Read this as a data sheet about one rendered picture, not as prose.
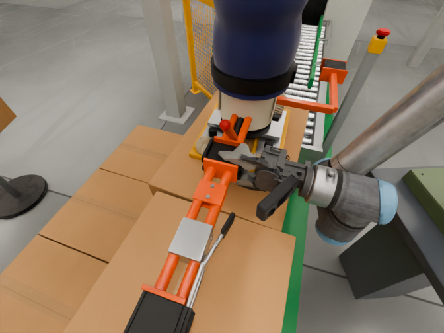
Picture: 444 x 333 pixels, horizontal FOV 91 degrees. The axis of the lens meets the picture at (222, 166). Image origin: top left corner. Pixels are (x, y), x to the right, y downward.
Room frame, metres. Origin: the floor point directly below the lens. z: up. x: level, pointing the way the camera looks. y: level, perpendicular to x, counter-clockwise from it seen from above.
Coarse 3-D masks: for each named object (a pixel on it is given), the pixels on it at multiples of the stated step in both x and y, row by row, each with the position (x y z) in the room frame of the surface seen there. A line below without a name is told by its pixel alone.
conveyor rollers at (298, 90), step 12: (312, 36) 2.65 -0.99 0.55; (300, 48) 2.34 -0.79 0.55; (312, 48) 2.37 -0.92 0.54; (300, 60) 2.07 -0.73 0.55; (300, 72) 1.88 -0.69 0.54; (300, 84) 1.70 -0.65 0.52; (288, 96) 1.47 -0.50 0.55; (300, 96) 1.52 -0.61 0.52; (312, 96) 1.49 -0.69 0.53; (312, 120) 1.23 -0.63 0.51
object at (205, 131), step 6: (216, 108) 0.72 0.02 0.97; (210, 114) 0.69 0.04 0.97; (204, 126) 0.62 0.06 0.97; (210, 126) 0.61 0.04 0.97; (204, 132) 0.58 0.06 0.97; (210, 132) 0.55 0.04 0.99; (216, 132) 0.56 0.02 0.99; (222, 132) 0.58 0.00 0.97; (198, 138) 0.56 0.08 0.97; (192, 150) 0.50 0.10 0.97; (192, 156) 0.48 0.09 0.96; (198, 156) 0.48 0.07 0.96
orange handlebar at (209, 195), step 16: (336, 80) 0.73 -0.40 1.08; (336, 96) 0.62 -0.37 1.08; (240, 128) 0.47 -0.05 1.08; (208, 176) 0.30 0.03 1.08; (224, 176) 0.30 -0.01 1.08; (208, 192) 0.26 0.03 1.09; (224, 192) 0.26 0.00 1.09; (192, 208) 0.22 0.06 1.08; (208, 208) 0.23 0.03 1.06; (176, 256) 0.13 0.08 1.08; (192, 272) 0.10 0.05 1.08; (160, 288) 0.08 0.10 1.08
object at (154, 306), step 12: (144, 288) 0.08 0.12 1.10; (156, 288) 0.08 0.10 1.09; (144, 300) 0.06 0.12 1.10; (156, 300) 0.06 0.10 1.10; (168, 300) 0.06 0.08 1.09; (180, 300) 0.06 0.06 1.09; (144, 312) 0.04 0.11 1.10; (156, 312) 0.04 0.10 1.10; (168, 312) 0.04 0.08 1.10; (180, 312) 0.04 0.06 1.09; (132, 324) 0.03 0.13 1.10; (144, 324) 0.03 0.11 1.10; (156, 324) 0.03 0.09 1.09; (168, 324) 0.03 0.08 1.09
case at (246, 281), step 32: (160, 192) 0.35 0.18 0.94; (160, 224) 0.25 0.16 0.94; (256, 224) 0.25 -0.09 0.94; (128, 256) 0.17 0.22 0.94; (160, 256) 0.17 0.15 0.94; (224, 256) 0.17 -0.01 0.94; (256, 256) 0.17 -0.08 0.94; (288, 256) 0.17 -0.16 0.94; (96, 288) 0.11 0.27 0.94; (128, 288) 0.11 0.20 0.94; (224, 288) 0.11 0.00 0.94; (256, 288) 0.11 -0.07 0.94; (96, 320) 0.05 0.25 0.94; (128, 320) 0.05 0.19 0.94; (224, 320) 0.05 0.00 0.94; (256, 320) 0.05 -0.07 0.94
